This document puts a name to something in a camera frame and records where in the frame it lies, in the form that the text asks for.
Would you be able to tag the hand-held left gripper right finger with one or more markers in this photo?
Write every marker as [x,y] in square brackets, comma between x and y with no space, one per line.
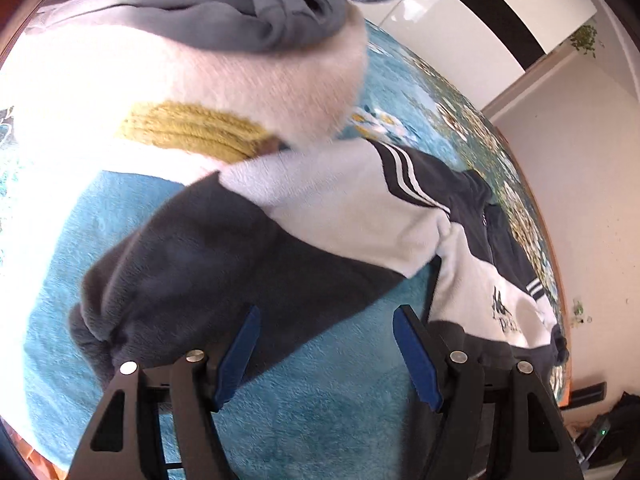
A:
[419,360]

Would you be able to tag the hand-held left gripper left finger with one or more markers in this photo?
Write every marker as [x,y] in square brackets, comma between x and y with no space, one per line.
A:
[235,360]

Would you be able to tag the grey and white fleece jacket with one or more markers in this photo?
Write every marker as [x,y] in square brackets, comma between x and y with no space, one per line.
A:
[310,225]

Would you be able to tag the teal floral blanket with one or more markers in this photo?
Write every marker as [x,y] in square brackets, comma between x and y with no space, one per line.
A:
[320,410]

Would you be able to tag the black bar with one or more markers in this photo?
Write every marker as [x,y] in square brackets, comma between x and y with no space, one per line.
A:
[589,394]

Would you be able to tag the black bag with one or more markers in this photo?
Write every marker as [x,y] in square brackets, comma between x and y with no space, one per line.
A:
[617,425]

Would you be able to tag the mustard knitted garment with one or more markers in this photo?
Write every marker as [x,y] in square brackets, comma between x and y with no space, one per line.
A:
[192,132]

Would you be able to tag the cream fleece garment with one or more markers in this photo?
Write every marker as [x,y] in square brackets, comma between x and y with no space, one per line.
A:
[165,80]

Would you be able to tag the grey hooded sweatshirt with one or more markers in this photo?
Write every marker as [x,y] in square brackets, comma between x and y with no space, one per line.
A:
[240,5]

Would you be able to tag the green wall plant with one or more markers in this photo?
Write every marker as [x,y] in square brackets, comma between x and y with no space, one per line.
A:
[585,40]

